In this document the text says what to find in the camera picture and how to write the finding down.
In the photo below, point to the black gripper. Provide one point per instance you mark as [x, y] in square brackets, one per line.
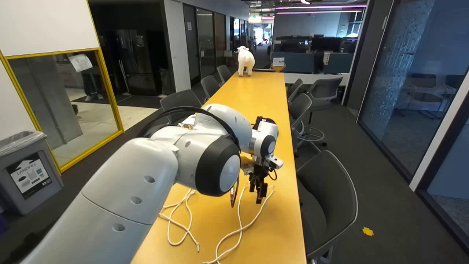
[257, 182]

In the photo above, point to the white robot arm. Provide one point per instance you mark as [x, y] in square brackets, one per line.
[112, 215]

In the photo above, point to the black cloth bundle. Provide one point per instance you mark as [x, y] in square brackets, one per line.
[260, 119]

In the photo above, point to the grey office chair near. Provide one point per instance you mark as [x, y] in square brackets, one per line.
[329, 203]

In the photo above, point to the grey office chair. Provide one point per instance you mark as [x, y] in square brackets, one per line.
[329, 203]
[301, 115]
[324, 90]

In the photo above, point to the grey office chair middle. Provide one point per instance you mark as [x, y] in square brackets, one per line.
[301, 115]

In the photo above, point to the grey office chair far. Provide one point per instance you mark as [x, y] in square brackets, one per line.
[324, 90]

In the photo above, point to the white plush toy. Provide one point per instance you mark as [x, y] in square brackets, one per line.
[245, 61]

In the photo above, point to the yellow framed mirror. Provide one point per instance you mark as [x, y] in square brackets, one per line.
[71, 99]

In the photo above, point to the grey box with label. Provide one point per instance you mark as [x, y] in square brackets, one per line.
[28, 174]

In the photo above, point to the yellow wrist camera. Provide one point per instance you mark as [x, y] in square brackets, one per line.
[248, 163]

